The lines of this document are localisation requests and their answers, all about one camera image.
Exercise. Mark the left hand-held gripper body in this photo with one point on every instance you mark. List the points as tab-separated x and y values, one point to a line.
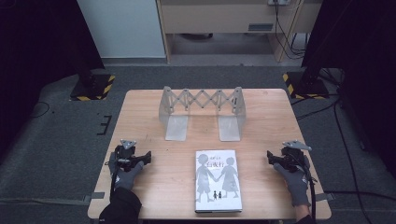
126	154

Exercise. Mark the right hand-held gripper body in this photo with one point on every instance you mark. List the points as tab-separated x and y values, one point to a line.
294	157

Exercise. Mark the person's left hand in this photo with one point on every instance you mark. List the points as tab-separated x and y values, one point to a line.
126	179

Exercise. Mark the person's right hand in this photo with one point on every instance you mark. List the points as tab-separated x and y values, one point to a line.
295	186

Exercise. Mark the black tape floor mark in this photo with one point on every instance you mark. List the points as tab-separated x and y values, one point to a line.
105	125

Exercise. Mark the grey tape strip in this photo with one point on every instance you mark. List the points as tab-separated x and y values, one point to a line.
327	197
93	196

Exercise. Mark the grey and white book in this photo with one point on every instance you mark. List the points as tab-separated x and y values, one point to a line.
218	182

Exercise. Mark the expandable metal book rack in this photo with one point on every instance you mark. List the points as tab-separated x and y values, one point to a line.
202	109

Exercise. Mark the black stand with striped base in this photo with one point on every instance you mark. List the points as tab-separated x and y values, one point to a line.
306	85
93	87

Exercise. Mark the black curtain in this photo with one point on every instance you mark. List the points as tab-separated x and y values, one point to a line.
367	77
34	62

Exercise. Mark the white cabinet panel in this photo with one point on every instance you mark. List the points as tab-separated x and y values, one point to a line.
123	28

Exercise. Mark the beige wooden desk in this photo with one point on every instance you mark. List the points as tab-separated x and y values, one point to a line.
218	18

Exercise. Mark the white power strip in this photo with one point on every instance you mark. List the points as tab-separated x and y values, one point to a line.
279	2

